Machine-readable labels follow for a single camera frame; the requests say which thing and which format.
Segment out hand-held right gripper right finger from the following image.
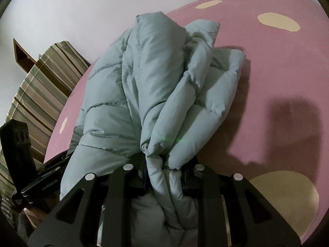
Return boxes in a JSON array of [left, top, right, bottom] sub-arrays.
[[179, 160, 302, 247]]

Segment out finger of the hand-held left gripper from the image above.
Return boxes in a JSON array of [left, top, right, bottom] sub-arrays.
[[36, 148, 74, 177]]

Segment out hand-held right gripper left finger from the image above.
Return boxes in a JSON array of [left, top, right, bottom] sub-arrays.
[[28, 156, 150, 247]]

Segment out light green puffer jacket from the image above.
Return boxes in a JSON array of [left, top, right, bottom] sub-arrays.
[[59, 12, 245, 247]]

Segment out person's left hand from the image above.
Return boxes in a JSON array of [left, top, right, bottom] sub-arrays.
[[23, 206, 50, 229]]

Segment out striped cloth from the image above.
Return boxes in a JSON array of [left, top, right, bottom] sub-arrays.
[[0, 41, 92, 195]]

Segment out pink polka dot bedsheet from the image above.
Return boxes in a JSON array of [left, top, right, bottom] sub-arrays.
[[43, 0, 329, 245]]

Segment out brown wooden frame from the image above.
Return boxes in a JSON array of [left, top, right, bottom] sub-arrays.
[[13, 38, 35, 73]]

